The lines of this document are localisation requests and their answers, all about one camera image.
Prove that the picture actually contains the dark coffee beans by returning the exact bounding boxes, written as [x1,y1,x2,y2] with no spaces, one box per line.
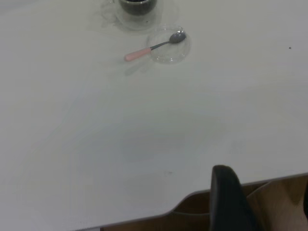
[119,0,156,15]

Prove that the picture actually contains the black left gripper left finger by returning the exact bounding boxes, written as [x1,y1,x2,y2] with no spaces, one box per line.
[210,165,262,231]

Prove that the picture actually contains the clear double wall glass cup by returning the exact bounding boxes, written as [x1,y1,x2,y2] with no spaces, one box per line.
[100,0,167,31]

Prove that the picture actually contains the pink handled metal spoon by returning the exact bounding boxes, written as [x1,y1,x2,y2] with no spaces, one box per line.
[124,31,187,62]

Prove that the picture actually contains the clear round glass lid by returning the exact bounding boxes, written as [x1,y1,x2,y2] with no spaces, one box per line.
[146,24,192,64]

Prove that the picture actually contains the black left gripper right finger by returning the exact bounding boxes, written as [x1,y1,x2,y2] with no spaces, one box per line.
[302,179,308,217]

